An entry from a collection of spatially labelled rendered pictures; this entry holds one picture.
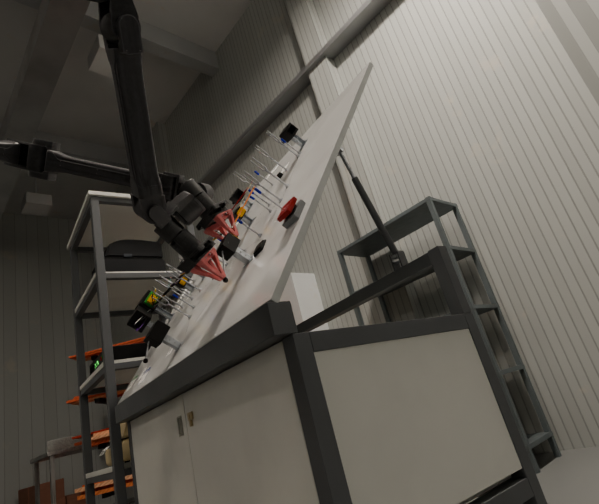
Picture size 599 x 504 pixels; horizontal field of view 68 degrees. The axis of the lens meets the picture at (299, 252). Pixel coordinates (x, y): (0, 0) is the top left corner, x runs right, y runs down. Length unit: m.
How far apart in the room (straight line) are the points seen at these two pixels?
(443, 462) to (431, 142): 3.62
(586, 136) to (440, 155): 1.15
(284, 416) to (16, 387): 9.64
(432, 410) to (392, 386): 0.12
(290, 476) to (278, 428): 0.09
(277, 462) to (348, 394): 0.20
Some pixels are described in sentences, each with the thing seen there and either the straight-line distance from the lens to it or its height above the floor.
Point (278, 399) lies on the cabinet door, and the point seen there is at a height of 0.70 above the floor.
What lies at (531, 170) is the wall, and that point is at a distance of 3.92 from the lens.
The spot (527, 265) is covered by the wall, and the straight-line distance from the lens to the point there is 3.83.
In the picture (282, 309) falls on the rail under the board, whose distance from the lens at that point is 0.85.
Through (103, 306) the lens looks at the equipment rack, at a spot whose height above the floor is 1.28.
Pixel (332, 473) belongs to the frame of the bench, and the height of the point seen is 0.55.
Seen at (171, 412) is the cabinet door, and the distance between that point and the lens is 1.45.
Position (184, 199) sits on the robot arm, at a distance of 1.11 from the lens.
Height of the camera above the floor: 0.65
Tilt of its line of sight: 20 degrees up
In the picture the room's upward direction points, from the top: 15 degrees counter-clockwise
